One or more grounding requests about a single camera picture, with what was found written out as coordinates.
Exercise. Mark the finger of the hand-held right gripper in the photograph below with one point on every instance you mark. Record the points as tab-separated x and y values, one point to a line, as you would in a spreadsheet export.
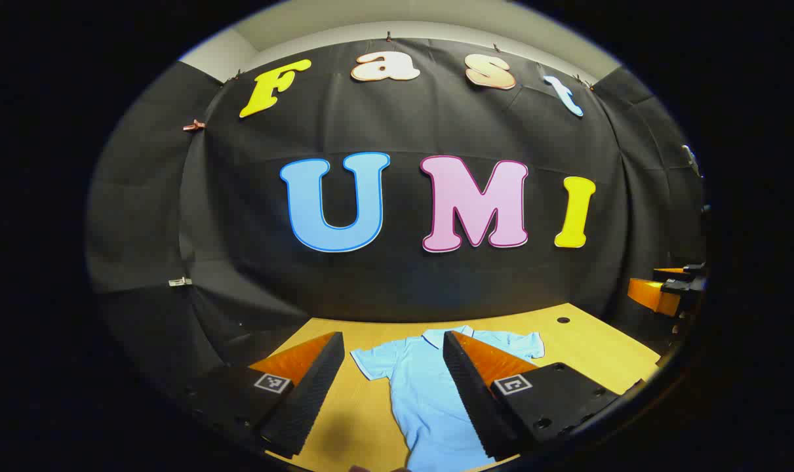
649	295
669	271

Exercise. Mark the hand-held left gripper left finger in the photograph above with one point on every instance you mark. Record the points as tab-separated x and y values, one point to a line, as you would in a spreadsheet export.
308	400

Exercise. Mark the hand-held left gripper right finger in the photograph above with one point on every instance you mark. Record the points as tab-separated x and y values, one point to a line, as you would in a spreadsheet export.
469	393

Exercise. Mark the light blue T-shirt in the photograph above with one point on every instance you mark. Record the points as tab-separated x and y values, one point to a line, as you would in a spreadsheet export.
423	393

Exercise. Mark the black backdrop cloth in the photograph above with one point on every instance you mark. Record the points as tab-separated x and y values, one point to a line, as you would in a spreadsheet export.
403	288

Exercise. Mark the white clip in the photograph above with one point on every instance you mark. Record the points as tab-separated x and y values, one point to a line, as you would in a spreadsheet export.
180	282

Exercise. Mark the copper clip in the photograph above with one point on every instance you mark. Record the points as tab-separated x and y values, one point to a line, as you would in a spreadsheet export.
193	125

